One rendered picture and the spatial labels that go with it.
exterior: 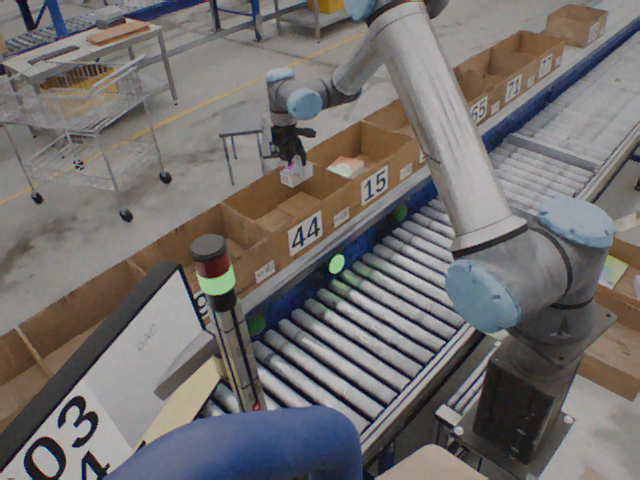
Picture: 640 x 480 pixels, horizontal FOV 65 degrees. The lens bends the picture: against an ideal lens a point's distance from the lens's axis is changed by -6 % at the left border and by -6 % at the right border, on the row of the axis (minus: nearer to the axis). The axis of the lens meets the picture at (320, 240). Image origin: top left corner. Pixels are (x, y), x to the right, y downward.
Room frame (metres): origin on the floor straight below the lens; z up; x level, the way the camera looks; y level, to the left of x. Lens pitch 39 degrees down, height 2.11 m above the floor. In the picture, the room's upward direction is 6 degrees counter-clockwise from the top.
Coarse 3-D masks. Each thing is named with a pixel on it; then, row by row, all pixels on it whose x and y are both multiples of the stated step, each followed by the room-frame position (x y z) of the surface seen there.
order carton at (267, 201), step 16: (272, 176) 1.75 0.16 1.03; (320, 176) 1.75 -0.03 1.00; (336, 176) 1.69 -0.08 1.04; (240, 192) 1.64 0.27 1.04; (256, 192) 1.69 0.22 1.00; (272, 192) 1.74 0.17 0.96; (288, 192) 1.79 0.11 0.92; (304, 192) 1.82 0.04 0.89; (320, 192) 1.76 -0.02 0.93; (336, 192) 1.57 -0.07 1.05; (352, 192) 1.63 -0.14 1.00; (240, 208) 1.63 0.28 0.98; (256, 208) 1.68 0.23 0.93; (272, 208) 1.73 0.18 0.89; (288, 208) 1.72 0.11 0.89; (304, 208) 1.71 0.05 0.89; (320, 208) 1.51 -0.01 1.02; (336, 208) 1.57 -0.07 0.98; (352, 208) 1.63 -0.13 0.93; (272, 224) 1.63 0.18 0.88; (288, 224) 1.41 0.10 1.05; (288, 240) 1.40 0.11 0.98; (320, 240) 1.50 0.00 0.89; (288, 256) 1.40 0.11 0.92
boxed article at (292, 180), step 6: (306, 162) 1.59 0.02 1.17; (288, 168) 1.56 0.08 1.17; (306, 168) 1.56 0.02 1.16; (312, 168) 1.57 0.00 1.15; (282, 174) 1.54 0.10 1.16; (288, 174) 1.52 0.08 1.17; (294, 174) 1.52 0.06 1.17; (306, 174) 1.55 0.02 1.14; (312, 174) 1.57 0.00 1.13; (282, 180) 1.54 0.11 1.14; (288, 180) 1.52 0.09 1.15; (294, 180) 1.51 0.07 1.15; (300, 180) 1.53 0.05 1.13; (294, 186) 1.51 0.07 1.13
